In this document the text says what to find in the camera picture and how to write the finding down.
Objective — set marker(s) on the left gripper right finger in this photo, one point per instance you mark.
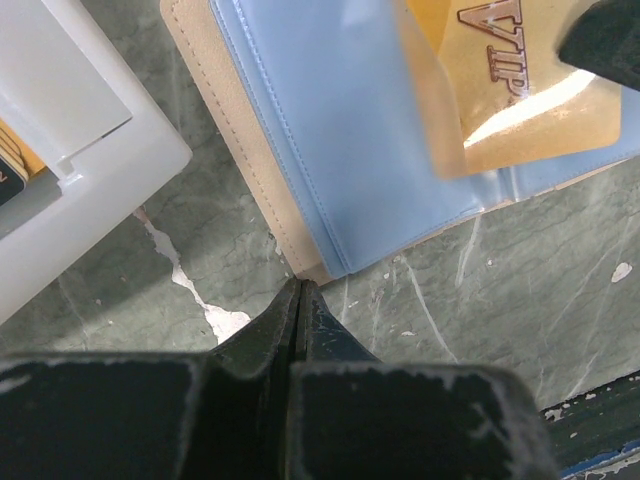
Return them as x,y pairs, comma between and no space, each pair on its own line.
352,416

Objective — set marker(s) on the white card tray box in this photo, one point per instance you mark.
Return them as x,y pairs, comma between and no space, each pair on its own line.
106,145

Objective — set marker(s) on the beige card holder wallet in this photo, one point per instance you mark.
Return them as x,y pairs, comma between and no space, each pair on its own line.
330,108

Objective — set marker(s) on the gold VIP card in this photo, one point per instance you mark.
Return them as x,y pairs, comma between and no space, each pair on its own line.
516,101

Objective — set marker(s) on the cards stack in tray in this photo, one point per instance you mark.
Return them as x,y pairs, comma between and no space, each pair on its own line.
15,170

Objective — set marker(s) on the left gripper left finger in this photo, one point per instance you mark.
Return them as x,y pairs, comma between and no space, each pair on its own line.
214,414

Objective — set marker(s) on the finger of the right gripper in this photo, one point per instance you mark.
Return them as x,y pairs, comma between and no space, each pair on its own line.
604,40

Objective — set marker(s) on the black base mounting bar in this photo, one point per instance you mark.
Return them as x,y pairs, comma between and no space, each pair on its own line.
595,429

